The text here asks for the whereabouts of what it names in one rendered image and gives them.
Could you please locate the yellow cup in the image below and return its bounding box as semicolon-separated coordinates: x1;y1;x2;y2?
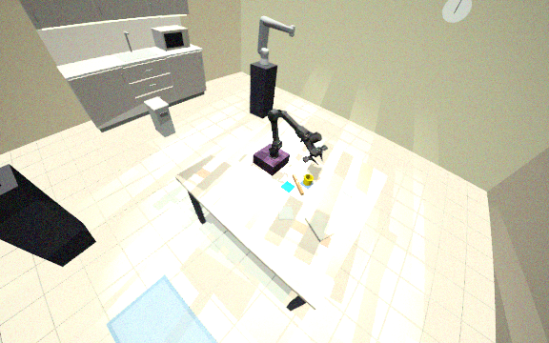
303;174;314;186

